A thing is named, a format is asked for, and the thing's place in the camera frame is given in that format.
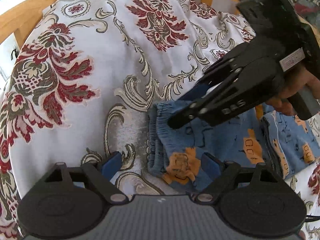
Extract blue pants with orange print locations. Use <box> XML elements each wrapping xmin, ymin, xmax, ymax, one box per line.
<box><xmin>148</xmin><ymin>100</ymin><xmax>319</xmax><ymax>192</ymax></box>

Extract right hand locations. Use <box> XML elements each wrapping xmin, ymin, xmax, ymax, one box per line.
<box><xmin>265</xmin><ymin>63</ymin><xmax>320</xmax><ymax>116</ymax></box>

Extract white floral bedspread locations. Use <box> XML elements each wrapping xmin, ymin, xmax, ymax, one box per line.
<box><xmin>1</xmin><ymin>0</ymin><xmax>319</xmax><ymax>239</ymax></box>

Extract wooden bed frame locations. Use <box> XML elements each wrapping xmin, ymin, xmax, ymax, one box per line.
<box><xmin>0</xmin><ymin>0</ymin><xmax>246</xmax><ymax>49</ymax></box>

